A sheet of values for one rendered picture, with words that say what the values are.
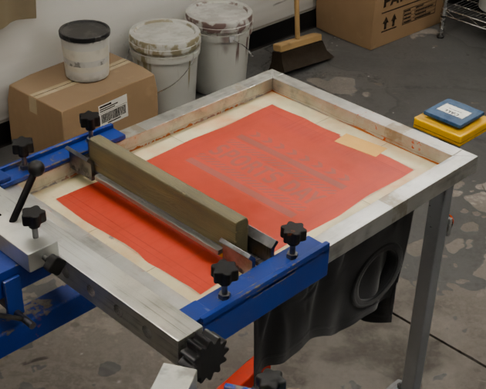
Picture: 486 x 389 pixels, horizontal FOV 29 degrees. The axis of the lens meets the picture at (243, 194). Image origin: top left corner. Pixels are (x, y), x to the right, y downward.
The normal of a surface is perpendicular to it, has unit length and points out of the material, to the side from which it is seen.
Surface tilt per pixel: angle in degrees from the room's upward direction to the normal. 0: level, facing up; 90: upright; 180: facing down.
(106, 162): 90
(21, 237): 0
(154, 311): 0
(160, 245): 0
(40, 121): 89
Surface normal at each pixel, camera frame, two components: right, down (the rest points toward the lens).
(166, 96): 0.07, 0.58
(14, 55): 0.71, 0.39
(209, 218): -0.71, 0.36
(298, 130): 0.02, -0.85
